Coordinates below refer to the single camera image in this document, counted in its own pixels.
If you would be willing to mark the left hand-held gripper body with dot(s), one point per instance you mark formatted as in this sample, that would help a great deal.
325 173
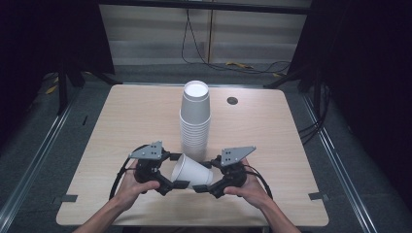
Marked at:
149 171

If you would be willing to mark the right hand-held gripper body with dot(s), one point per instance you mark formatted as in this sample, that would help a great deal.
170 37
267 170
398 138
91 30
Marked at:
231 176

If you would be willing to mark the single white paper cup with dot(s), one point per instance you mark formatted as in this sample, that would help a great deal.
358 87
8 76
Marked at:
192 173

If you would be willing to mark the stack of white paper cups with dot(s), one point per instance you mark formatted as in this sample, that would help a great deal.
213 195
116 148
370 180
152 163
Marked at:
195 123

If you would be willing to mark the person's right hand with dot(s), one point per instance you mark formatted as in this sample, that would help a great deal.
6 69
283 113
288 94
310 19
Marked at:
251 191

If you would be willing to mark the person's left hand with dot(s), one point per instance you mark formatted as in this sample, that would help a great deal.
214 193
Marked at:
132 191

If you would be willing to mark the dark round table grommet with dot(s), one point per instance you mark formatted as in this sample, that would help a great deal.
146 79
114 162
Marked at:
232 100

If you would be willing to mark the grey tape strip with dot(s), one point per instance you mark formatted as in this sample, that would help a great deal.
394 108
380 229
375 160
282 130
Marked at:
68 198
318 196

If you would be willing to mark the long yellow floor strip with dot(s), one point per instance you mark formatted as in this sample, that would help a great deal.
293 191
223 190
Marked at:
239 64

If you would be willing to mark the black metal stand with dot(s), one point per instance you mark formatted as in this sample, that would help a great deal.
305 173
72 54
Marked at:
62 90
315 87

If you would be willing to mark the short yellow floor strip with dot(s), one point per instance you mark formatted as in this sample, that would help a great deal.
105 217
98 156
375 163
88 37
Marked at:
51 89

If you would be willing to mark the black overhead bar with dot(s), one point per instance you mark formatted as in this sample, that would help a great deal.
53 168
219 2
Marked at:
207 6

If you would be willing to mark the black curtain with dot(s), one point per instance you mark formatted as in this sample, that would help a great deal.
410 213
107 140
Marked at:
369 64
39 39

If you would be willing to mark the metal floor rail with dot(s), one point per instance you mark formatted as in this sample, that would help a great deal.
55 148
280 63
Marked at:
35 161
340 161

